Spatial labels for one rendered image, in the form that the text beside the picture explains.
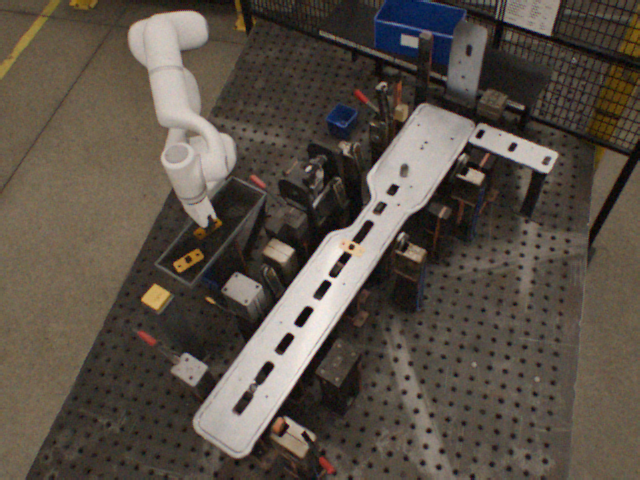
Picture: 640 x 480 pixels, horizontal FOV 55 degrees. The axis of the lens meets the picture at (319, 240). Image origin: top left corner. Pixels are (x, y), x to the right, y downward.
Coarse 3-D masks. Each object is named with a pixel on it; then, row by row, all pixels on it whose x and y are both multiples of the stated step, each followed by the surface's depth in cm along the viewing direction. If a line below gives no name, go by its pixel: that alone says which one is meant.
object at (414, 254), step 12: (396, 252) 188; (408, 252) 187; (420, 252) 187; (396, 264) 194; (408, 264) 189; (420, 264) 187; (408, 276) 196; (420, 276) 194; (396, 288) 208; (408, 288) 203; (420, 288) 207; (396, 300) 215; (408, 300) 209; (420, 300) 215
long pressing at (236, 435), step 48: (432, 144) 215; (384, 192) 205; (432, 192) 204; (336, 240) 197; (384, 240) 196; (288, 288) 189; (336, 288) 188; (240, 384) 174; (288, 384) 173; (240, 432) 167
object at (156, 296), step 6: (156, 288) 174; (162, 288) 174; (150, 294) 173; (156, 294) 173; (162, 294) 173; (168, 294) 173; (144, 300) 172; (150, 300) 172; (156, 300) 172; (162, 300) 172; (150, 306) 172; (156, 306) 171
